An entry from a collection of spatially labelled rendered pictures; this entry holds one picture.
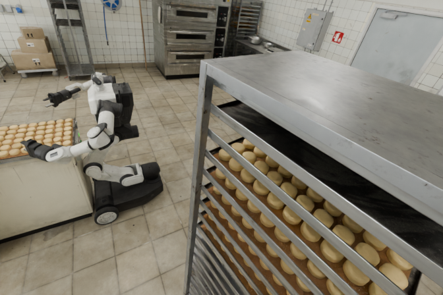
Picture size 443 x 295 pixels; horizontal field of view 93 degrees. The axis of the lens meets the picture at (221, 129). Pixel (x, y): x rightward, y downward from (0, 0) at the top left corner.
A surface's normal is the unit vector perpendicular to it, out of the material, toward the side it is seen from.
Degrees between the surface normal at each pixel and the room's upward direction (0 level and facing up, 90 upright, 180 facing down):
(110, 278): 0
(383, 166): 90
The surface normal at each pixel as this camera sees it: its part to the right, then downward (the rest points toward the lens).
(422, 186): -0.76, 0.28
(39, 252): 0.13, -0.82
